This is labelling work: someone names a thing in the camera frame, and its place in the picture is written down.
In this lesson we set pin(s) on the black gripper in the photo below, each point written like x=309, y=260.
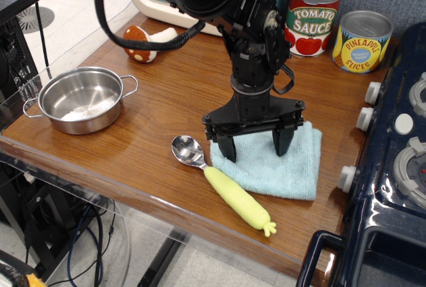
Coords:
x=246, y=114

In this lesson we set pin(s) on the light blue cloth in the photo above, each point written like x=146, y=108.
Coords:
x=259, y=169

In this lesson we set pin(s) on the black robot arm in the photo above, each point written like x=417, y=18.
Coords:
x=256, y=65

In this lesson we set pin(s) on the black table leg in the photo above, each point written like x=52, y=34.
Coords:
x=163, y=258

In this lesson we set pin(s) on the tomato sauce can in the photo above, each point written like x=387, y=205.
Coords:
x=308, y=25

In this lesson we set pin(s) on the pineapple slices can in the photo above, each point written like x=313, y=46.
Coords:
x=362, y=40

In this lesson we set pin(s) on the plush brown mushroom toy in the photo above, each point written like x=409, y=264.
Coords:
x=136, y=33

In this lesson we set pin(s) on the dark blue toy stove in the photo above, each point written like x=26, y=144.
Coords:
x=383, y=243

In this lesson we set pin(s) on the stainless steel pot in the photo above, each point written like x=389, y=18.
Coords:
x=83, y=100

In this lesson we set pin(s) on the yellow object at corner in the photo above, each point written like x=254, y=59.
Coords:
x=34, y=281

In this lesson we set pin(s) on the spoon with yellow handle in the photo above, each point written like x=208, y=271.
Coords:
x=189, y=152

